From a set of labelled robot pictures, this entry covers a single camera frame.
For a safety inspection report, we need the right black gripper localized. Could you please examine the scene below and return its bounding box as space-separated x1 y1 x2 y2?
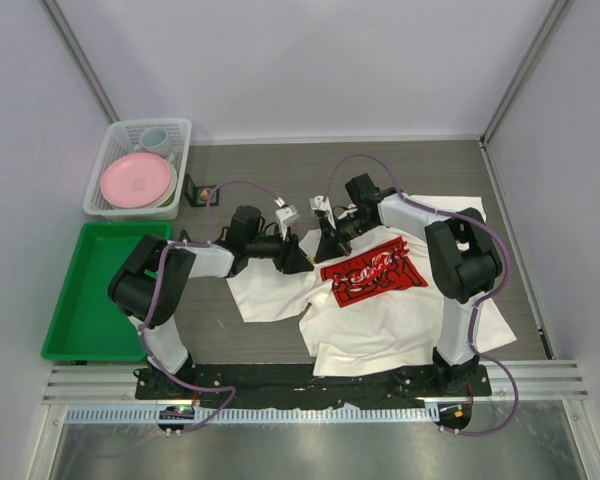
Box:
315 211 377 263

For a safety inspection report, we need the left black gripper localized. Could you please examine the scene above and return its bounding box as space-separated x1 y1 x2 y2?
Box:
245 223 313 274

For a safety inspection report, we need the white printed t-shirt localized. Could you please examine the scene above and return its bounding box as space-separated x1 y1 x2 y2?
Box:
224 193 519 377

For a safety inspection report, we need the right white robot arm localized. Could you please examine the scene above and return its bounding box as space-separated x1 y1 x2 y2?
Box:
310 174 506 395

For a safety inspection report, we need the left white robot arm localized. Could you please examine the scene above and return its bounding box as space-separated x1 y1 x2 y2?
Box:
107 204 312 399

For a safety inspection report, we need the black box with orange brooch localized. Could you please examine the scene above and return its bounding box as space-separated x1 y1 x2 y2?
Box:
183 174 220 208

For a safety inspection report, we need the yellow-green plate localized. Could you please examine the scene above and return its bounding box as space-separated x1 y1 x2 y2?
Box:
156 164 178 207

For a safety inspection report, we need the white plastic basket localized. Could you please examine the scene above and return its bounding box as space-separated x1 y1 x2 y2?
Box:
83 117 192 221

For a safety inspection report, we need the pink plate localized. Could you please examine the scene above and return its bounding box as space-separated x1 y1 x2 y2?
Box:
100 152 171 209

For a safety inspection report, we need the light blue cup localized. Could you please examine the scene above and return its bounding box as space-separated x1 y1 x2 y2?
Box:
135 127 174 162

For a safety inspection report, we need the green plastic tray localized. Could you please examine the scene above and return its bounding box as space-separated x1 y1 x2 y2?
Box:
41 221 172 363

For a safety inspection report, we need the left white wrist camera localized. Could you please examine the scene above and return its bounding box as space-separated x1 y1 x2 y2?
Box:
274 197 300 240

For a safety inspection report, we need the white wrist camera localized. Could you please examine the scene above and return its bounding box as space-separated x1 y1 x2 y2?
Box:
309 196 336 230
274 197 300 240

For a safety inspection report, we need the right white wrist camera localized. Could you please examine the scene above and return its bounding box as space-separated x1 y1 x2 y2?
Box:
309 196 336 230

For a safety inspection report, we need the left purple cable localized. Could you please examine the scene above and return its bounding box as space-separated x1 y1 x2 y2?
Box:
138 180 287 434

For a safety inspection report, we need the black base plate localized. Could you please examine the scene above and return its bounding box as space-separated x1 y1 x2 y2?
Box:
134 361 493 407

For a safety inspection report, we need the white slotted cable duct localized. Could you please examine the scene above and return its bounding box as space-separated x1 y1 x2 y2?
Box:
64 403 439 425

